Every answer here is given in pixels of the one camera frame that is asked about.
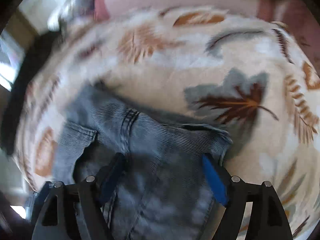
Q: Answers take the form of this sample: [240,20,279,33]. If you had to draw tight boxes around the grey-blue denim pants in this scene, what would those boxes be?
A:
[52,85,232,239]

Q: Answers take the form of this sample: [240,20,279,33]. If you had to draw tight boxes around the black garment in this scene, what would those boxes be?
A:
[1,31,63,156]

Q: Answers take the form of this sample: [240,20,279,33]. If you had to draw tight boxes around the leaf-patterned cream blanket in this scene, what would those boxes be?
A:
[14,7,319,239]

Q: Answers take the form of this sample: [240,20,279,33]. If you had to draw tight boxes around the stained glass window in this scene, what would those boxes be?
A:
[0,30,25,91]

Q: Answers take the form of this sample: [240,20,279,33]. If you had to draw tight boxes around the white cloth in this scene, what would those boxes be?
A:
[47,8,61,31]

